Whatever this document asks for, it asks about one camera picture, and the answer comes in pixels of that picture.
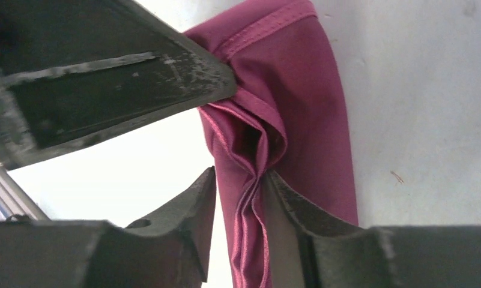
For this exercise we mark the left aluminium corner post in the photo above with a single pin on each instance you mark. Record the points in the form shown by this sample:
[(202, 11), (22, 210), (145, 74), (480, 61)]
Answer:
[(15, 204)]

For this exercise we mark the maroon satin cloth napkin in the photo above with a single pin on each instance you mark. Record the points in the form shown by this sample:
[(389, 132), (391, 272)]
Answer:
[(288, 114)]

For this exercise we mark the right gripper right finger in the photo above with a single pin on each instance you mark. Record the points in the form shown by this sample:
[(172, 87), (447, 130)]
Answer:
[(293, 225)]

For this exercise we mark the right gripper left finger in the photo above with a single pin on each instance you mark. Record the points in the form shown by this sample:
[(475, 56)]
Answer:
[(178, 236)]

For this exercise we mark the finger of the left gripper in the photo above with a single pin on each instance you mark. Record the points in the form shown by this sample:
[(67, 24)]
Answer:
[(77, 73)]

